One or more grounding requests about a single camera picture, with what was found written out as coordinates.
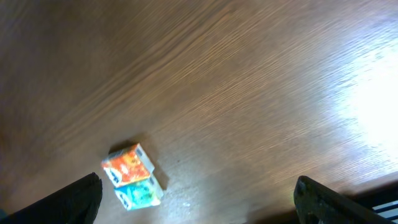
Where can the orange tissue pack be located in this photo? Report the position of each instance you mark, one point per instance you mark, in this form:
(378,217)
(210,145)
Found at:
(128,166)

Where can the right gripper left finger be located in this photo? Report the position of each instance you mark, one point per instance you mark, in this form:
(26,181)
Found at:
(77,203)

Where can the teal tissue pack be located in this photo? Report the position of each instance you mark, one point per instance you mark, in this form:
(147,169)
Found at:
(141,194)

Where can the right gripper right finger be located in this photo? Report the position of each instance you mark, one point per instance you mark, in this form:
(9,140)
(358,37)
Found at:
(316,203)

